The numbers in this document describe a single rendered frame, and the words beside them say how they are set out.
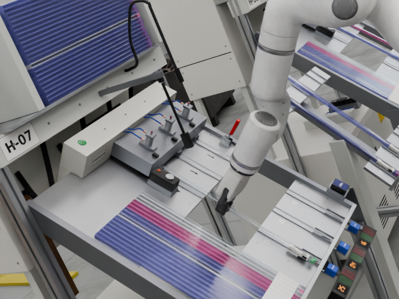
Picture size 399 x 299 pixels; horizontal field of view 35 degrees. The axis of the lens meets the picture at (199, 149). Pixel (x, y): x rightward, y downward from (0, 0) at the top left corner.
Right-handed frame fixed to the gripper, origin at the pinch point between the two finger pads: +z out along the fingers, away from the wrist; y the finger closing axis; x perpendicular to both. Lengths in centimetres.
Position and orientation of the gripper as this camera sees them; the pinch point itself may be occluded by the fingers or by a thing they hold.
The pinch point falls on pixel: (224, 205)
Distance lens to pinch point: 178.5
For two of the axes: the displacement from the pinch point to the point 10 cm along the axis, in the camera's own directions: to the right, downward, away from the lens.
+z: -3.2, 7.5, 5.8
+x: 7.9, 5.4, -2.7
